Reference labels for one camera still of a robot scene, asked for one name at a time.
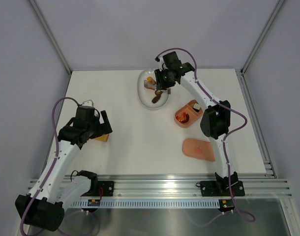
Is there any yellow rectangular block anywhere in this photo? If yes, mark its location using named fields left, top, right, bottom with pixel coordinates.
left=95, top=134, right=109, bottom=142

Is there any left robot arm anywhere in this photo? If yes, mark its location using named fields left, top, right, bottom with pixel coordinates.
left=15, top=105, right=112, bottom=232

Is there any left aluminium frame post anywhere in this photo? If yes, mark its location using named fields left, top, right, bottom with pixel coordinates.
left=27, top=0, right=72, bottom=77

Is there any right side aluminium rail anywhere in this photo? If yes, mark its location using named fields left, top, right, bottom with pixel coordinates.
left=235, top=69, right=278, bottom=178

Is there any purple cable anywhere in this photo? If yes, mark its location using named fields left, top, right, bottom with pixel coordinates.
left=19, top=97, right=101, bottom=236
left=154, top=47, right=256, bottom=227

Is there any pink lunch box lid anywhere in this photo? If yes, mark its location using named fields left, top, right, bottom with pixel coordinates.
left=182, top=138, right=215, bottom=162

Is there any aluminium front rail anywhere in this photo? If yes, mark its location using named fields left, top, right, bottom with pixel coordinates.
left=98, top=175, right=293, bottom=199

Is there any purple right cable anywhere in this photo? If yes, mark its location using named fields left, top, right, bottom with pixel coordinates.
left=154, top=47, right=256, bottom=227

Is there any orange shrimp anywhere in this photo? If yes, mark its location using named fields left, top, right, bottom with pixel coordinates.
left=176, top=112, right=187, bottom=123

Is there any right aluminium frame post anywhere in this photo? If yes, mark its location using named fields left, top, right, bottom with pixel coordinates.
left=240, top=0, right=287, bottom=76

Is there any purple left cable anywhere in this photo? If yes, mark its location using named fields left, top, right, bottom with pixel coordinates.
left=19, top=97, right=101, bottom=236

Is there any dark brown food piece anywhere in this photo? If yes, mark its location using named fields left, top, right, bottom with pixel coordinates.
left=151, top=90, right=163, bottom=104

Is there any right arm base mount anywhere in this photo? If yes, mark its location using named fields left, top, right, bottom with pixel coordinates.
left=195, top=179, right=245, bottom=198

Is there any aluminium frame post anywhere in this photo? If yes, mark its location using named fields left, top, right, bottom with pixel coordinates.
left=240, top=0, right=287, bottom=76
left=27, top=0, right=72, bottom=77

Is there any brown orange food piece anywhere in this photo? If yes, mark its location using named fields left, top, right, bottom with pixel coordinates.
left=149, top=79, right=157, bottom=85

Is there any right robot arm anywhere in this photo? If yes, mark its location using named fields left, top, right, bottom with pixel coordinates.
left=154, top=48, right=238, bottom=195

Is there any white oval plate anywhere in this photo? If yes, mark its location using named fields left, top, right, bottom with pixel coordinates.
left=137, top=68, right=169, bottom=109

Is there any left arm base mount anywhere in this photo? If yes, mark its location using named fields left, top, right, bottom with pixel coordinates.
left=83, top=181, right=115, bottom=197

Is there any white slotted cable duct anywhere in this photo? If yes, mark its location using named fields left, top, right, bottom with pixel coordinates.
left=71, top=199, right=234, bottom=209

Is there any aluminium rail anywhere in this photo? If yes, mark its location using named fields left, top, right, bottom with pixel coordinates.
left=235, top=69, right=278, bottom=178
left=98, top=175, right=293, bottom=199

